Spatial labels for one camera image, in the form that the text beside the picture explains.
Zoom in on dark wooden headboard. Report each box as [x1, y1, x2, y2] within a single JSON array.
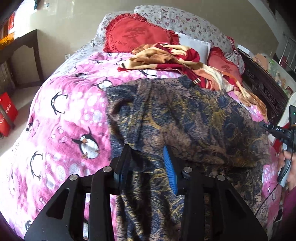
[[238, 50, 288, 124]]

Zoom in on floral bed sheet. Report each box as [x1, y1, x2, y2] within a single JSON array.
[[46, 11, 135, 77]]

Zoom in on dark wooden table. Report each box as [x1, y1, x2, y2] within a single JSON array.
[[1, 29, 45, 89]]

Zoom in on white pillow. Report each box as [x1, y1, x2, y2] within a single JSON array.
[[177, 33, 211, 64]]

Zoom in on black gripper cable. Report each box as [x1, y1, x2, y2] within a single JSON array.
[[254, 129, 296, 216]]

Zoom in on red and gold blanket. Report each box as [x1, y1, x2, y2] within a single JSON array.
[[118, 43, 268, 122]]

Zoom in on pink penguin blanket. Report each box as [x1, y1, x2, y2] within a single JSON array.
[[1, 52, 280, 237]]

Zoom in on floral pillow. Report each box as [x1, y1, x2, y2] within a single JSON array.
[[133, 5, 245, 74]]

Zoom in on dark blue gold patterned garment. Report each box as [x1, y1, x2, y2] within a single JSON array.
[[106, 76, 271, 240]]

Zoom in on red box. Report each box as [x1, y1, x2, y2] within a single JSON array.
[[1, 92, 18, 137]]

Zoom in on right hand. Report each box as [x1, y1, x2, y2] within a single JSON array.
[[277, 150, 295, 191]]

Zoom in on metal stair railing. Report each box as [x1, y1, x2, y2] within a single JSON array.
[[279, 36, 296, 73]]

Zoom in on red heart pillow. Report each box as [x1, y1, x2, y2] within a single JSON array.
[[104, 13, 180, 53], [207, 47, 242, 87]]

